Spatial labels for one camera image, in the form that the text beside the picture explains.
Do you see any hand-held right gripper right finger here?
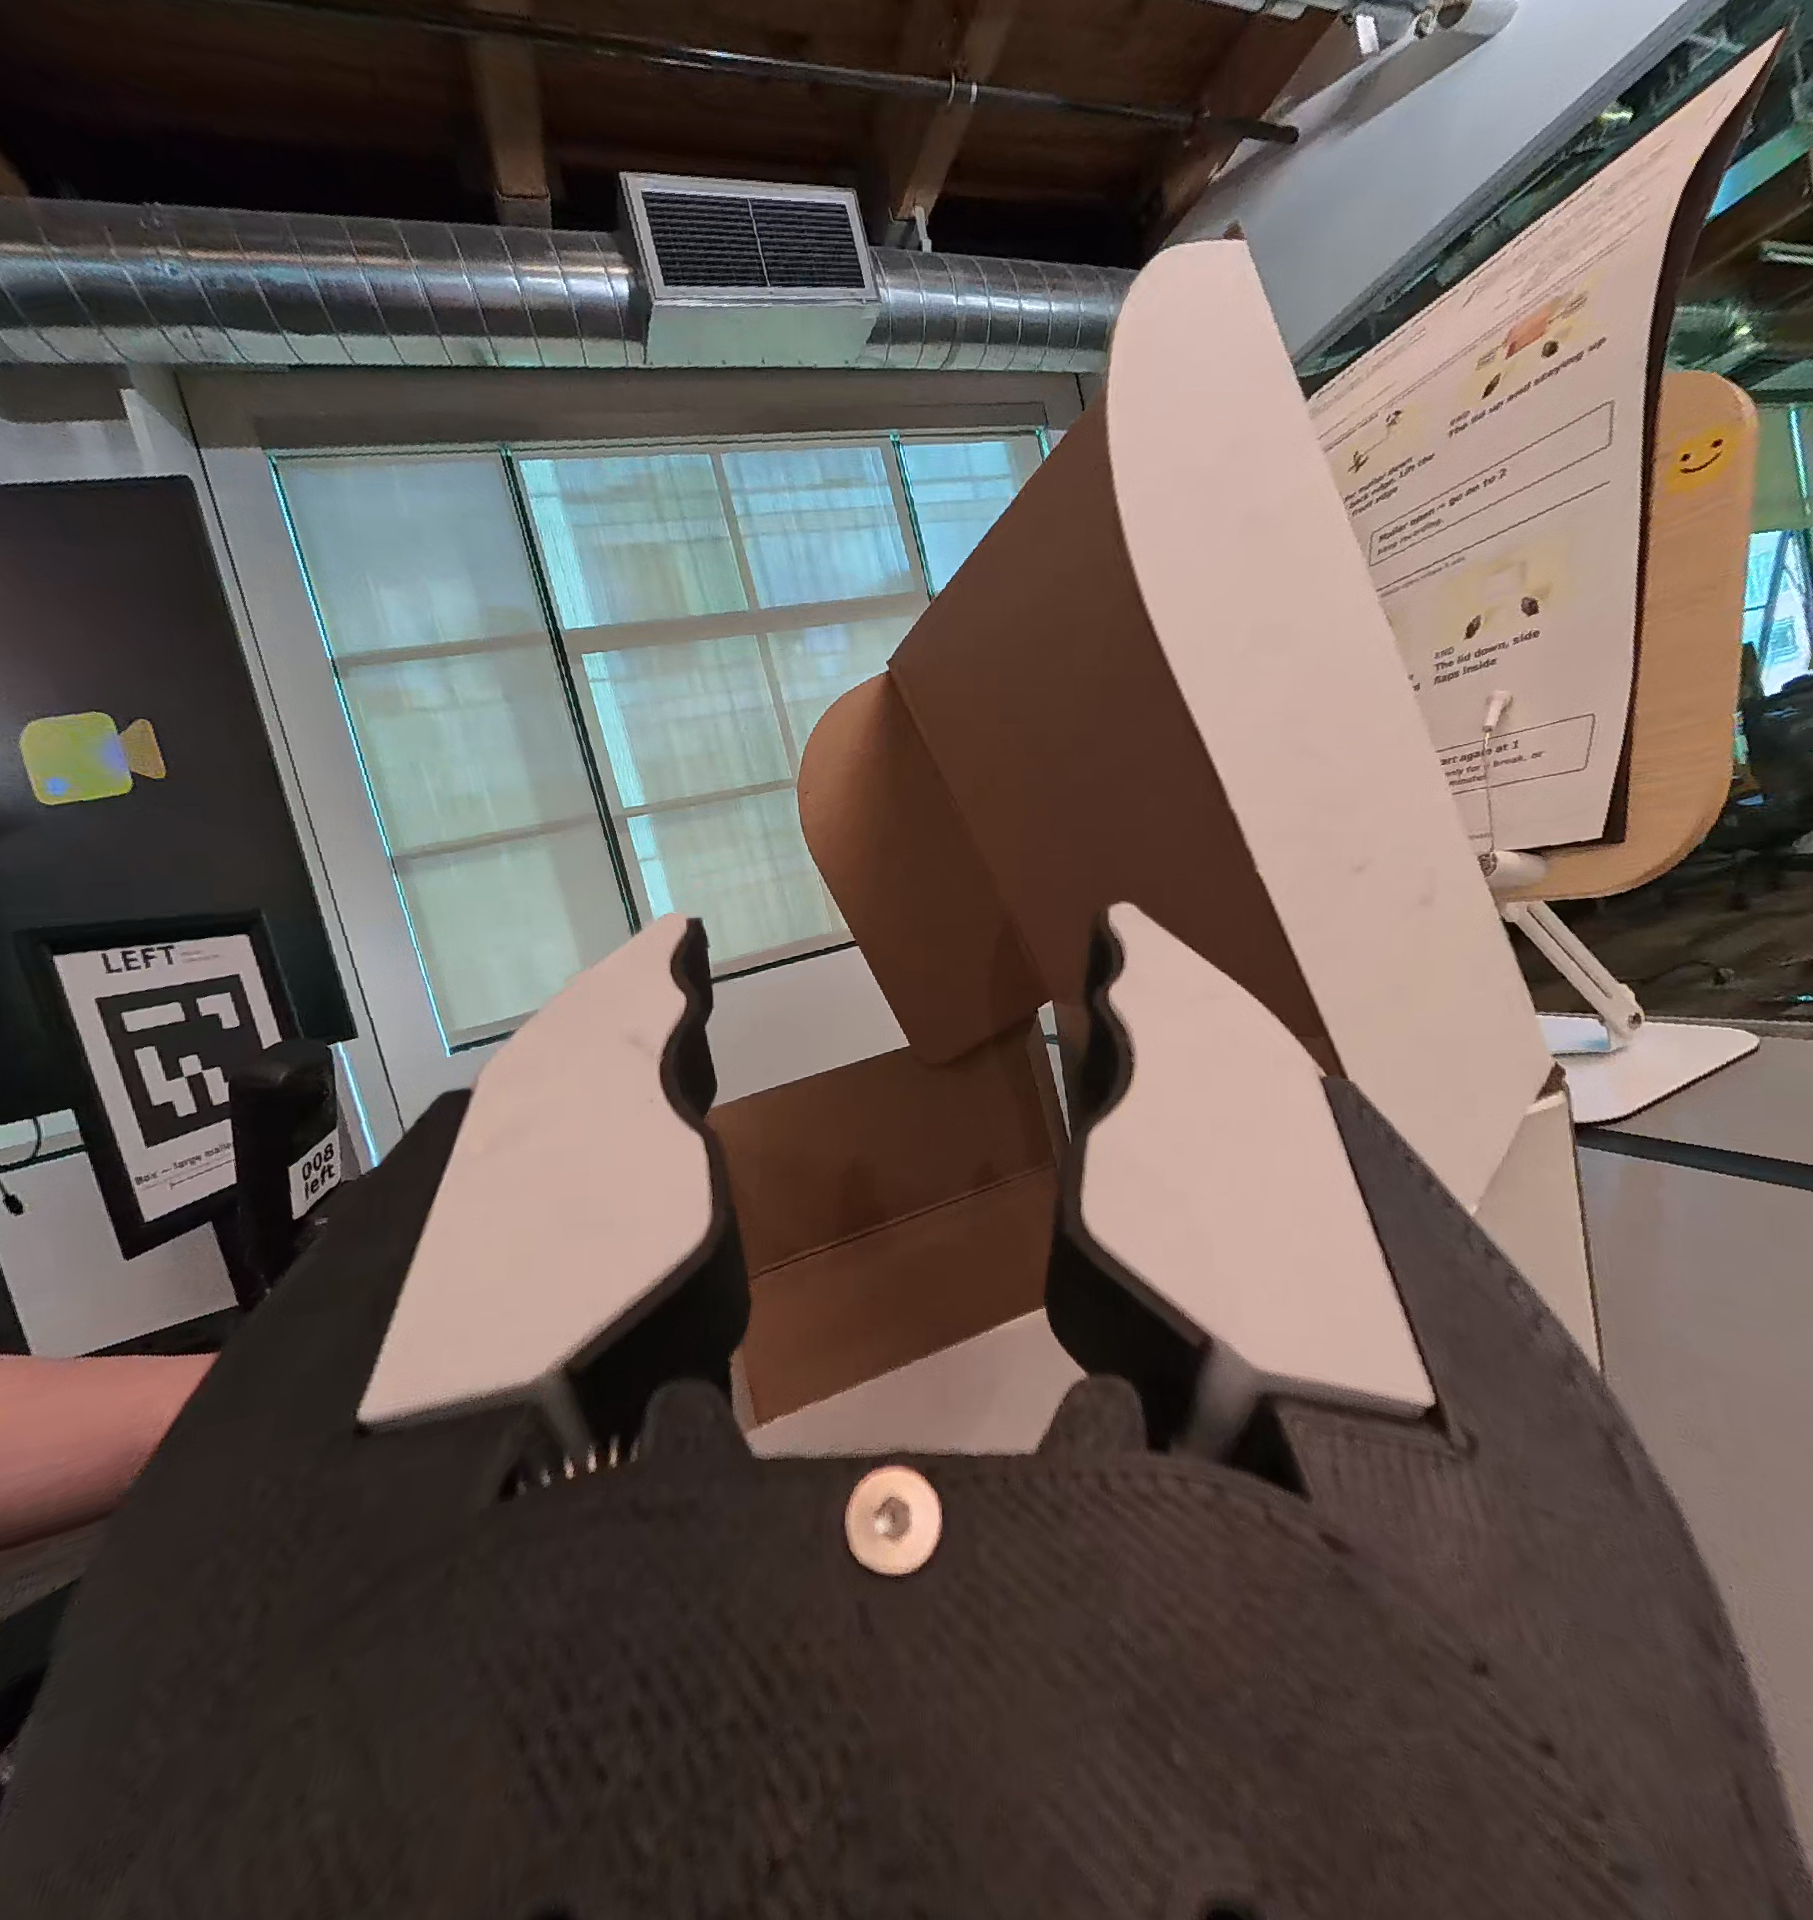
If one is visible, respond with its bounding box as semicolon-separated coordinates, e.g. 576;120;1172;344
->
1042;901;1439;1458

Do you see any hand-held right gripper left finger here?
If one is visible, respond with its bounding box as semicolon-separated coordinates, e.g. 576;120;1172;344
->
353;915;749;1447

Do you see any white cardboard mailer box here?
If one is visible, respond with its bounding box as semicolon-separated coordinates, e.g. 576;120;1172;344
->
724;240;1606;1427

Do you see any person's left forearm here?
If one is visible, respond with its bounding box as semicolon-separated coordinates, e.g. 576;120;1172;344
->
0;1346;218;1569

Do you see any large window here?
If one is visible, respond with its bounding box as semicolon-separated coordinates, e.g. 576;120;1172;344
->
270;434;1058;1045

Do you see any black computer monitor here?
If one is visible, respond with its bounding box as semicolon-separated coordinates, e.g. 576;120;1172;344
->
0;476;361;1130

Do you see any printed instruction sheet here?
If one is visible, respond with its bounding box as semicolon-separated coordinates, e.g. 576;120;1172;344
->
1300;32;1785;851

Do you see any white air vent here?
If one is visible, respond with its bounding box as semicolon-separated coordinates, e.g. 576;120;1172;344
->
618;173;884;365

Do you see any black ceiling pipe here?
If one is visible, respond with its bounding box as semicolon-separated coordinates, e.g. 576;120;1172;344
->
594;32;1295;146

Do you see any silver air duct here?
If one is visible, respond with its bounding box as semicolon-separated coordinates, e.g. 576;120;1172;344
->
0;198;1144;372

